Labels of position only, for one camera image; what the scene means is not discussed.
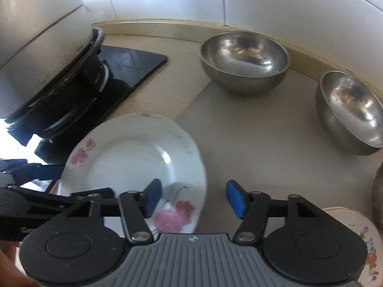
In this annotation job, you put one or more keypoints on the white plate with pink flowers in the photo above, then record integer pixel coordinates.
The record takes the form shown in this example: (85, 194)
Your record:
(131, 158)

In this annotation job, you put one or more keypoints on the floral plate with gold rim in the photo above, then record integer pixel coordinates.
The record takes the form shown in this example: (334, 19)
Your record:
(363, 239)

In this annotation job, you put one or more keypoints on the large silver cooking pot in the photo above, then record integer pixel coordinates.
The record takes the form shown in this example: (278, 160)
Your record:
(39, 36)

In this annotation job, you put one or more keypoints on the black glass stove top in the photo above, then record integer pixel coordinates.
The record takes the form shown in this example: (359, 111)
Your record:
(131, 65)

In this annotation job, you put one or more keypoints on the stainless steel bowl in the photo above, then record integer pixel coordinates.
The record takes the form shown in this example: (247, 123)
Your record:
(242, 59)
(350, 113)

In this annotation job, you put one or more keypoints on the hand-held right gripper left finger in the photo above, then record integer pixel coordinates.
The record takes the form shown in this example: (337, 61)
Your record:
(152, 198)

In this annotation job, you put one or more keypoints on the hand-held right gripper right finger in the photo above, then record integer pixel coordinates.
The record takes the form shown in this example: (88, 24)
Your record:
(236, 198)

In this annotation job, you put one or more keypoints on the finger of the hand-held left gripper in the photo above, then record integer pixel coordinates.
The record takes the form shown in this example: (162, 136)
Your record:
(48, 171)
(54, 196)

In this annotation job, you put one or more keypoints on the black stove burner support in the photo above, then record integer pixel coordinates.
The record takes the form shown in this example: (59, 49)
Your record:
(74, 95)

